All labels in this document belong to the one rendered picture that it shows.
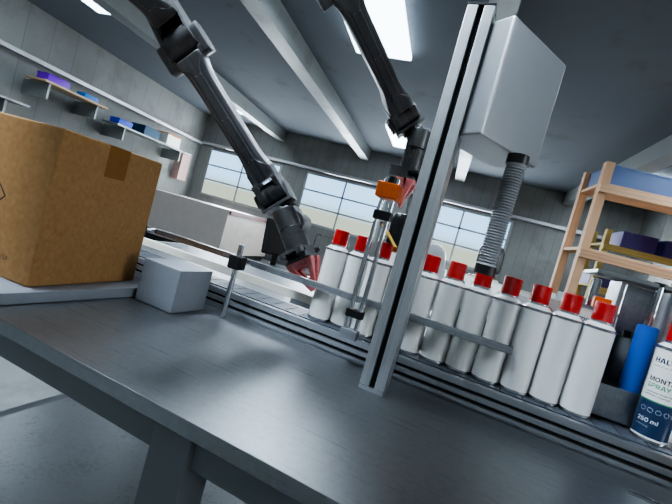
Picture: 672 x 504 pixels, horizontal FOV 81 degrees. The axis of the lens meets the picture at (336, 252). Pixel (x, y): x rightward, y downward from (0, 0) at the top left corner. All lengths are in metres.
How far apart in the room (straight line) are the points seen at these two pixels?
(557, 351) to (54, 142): 0.93
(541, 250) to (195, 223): 6.89
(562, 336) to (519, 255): 8.19
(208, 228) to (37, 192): 6.91
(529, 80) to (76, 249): 0.85
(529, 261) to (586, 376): 8.22
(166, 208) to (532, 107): 7.76
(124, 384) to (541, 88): 0.78
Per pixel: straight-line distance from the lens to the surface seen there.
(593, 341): 0.83
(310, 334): 0.85
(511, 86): 0.74
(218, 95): 0.97
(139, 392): 0.55
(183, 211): 8.01
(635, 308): 1.02
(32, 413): 1.75
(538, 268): 9.07
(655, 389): 0.87
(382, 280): 0.83
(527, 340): 0.81
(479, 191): 9.02
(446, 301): 0.81
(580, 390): 0.84
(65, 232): 0.84
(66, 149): 0.81
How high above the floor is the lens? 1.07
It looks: 3 degrees down
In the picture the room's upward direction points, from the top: 16 degrees clockwise
